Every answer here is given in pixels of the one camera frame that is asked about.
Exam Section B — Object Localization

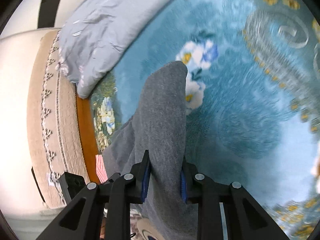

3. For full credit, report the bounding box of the black wall strip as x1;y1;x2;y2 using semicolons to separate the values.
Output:
37;0;68;28

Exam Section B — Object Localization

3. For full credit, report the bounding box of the grey-blue floral duvet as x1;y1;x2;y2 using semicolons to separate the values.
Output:
58;0;200;99

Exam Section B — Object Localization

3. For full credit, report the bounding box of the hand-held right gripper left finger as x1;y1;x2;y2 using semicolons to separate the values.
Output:
35;149;152;240

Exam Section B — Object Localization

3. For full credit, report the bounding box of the beige quilted headboard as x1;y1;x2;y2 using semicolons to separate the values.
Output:
26;29;90;209

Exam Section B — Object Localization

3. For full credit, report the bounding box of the grey sweatshirt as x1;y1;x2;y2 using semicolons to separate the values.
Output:
102;60;200;240

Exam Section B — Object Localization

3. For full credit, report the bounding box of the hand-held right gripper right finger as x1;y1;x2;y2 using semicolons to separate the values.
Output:
180;155;289;240

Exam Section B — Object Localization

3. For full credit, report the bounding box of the black box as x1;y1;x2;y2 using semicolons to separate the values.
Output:
59;171;85;205

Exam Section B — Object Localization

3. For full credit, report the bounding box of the wooden bed frame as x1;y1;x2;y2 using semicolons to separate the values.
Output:
76;95;100;184

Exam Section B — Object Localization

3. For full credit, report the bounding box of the pink textured cloth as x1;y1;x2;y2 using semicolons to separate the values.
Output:
95;154;108;183

